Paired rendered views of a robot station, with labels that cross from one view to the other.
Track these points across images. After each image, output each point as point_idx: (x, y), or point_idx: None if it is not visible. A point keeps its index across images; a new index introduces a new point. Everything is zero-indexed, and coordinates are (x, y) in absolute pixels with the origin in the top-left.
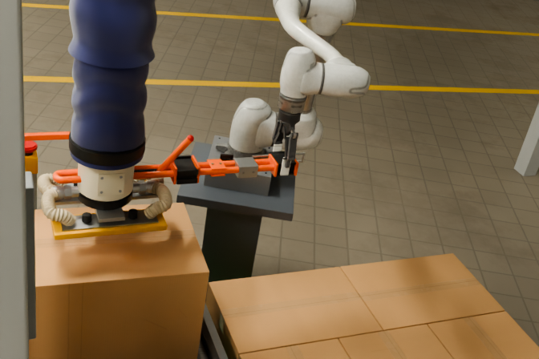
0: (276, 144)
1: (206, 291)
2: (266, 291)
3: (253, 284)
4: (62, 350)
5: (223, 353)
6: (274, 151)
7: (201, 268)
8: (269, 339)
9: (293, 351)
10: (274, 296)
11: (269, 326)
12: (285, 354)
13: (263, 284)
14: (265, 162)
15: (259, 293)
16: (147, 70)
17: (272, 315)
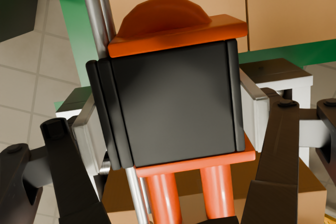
0: (87, 162)
1: (306, 165)
2: None
3: (111, 3)
4: None
5: (275, 84)
6: (110, 144)
7: (314, 201)
8: (229, 3)
9: None
10: None
11: None
12: None
13: None
14: (173, 179)
15: None
16: None
17: None
